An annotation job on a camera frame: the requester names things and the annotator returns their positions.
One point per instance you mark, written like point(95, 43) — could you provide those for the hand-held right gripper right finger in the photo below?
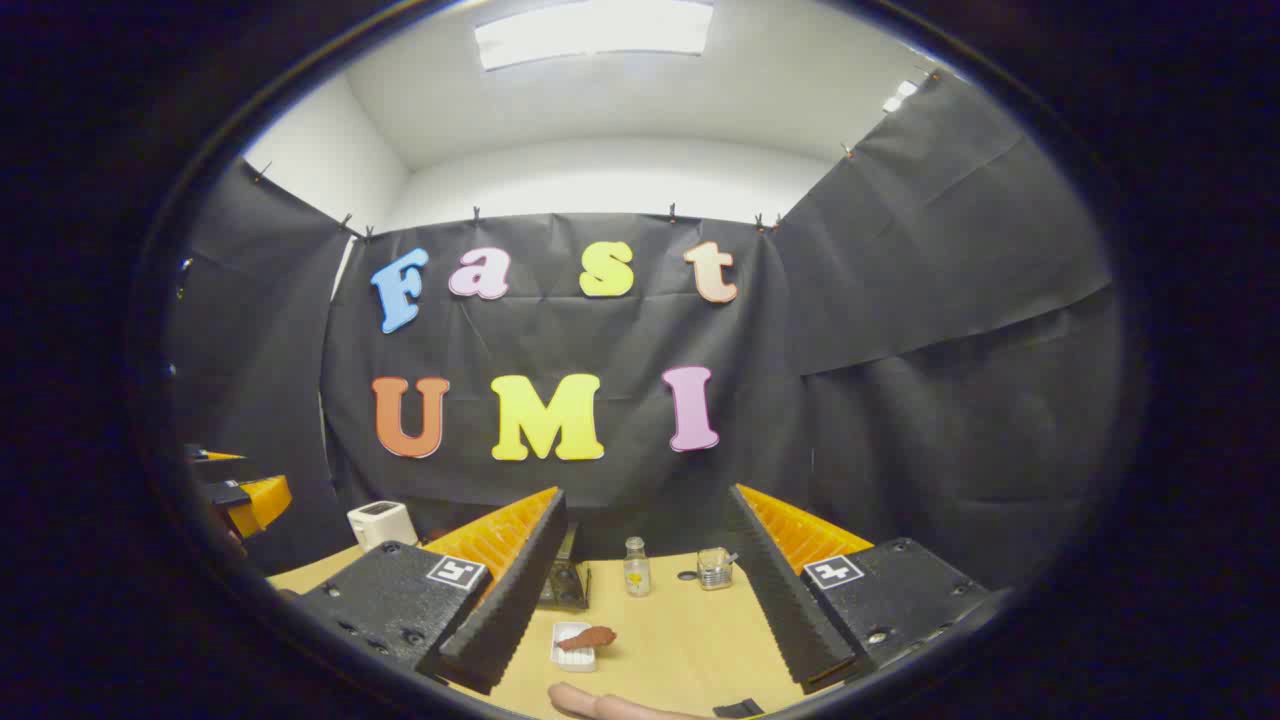
point(785, 600)

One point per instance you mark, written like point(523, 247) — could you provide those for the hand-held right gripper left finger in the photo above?
point(505, 600)

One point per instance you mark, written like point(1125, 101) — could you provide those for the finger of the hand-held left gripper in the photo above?
point(262, 503)
point(215, 457)

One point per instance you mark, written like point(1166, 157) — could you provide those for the black electric oven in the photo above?
point(570, 585)

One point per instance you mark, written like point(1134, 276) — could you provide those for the brown meat slice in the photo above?
point(590, 637)

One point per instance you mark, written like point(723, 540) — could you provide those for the small white rectangular dish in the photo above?
point(575, 660)

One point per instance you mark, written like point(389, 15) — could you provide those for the white toaster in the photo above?
point(380, 522)

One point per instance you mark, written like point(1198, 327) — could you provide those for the clear glass bottle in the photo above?
point(637, 572)

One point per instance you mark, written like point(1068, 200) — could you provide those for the row of small black clips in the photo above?
point(476, 213)

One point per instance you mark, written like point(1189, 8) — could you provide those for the ceiling light panel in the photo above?
point(600, 30)

